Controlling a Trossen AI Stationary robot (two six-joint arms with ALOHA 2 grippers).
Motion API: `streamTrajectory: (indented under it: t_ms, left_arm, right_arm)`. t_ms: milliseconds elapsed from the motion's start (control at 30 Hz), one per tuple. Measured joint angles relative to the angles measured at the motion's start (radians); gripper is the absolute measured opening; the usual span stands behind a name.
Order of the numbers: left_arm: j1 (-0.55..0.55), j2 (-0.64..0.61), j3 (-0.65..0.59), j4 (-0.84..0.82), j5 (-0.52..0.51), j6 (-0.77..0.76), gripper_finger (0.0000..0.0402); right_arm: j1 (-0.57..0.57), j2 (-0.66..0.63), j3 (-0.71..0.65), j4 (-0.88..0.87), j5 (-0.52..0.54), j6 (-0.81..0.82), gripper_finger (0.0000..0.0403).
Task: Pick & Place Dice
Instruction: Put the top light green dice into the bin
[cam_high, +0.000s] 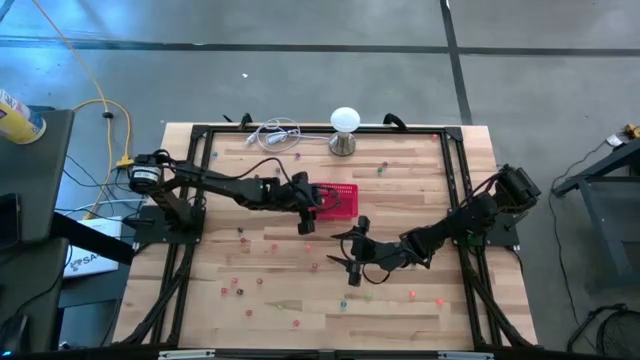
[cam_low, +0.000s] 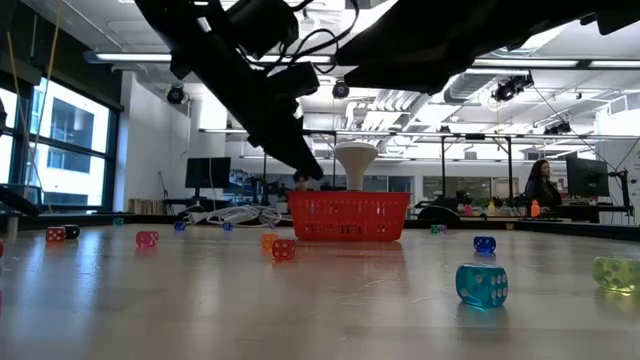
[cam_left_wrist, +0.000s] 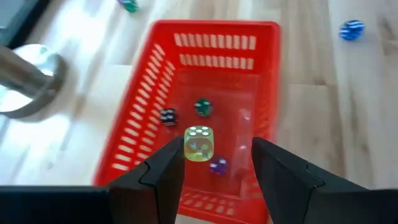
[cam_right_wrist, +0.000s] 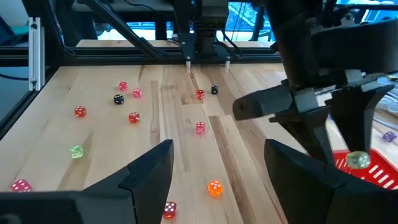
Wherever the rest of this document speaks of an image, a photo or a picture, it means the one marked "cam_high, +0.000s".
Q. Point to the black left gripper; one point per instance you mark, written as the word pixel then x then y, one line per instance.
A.
pixel 305 220

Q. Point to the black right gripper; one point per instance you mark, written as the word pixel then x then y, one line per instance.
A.
pixel 372 252

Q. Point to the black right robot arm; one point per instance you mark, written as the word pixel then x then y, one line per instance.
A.
pixel 450 227

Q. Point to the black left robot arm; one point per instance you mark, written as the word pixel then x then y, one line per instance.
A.
pixel 225 186

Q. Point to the red plastic basket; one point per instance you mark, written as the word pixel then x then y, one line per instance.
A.
pixel 350 211

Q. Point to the white dome lamp metal base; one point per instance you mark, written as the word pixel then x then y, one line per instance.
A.
pixel 345 119

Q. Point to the black bar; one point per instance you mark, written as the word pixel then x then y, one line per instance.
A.
pixel 90 238

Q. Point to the white printed cardboard box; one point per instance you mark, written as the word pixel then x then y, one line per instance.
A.
pixel 92 260

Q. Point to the dark metal desk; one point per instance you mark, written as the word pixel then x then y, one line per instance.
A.
pixel 607 210

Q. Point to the small white tag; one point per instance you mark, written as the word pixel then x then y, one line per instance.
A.
pixel 614 141

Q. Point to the black mesh wastebasket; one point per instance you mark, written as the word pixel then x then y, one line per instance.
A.
pixel 622 335

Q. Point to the dark grey desk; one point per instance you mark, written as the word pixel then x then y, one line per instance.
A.
pixel 35 190
pixel 30 290

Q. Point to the small yellow object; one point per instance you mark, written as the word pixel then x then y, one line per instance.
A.
pixel 633 131

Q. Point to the dark tablet screen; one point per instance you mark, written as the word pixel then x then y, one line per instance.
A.
pixel 9 220

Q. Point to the yellow wipes canister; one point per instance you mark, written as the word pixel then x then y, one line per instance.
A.
pixel 17 122

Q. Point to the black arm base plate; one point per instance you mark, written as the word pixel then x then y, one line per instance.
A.
pixel 505 236
pixel 142 236

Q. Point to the silver metal bracket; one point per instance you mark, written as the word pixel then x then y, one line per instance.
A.
pixel 465 356
pixel 187 354

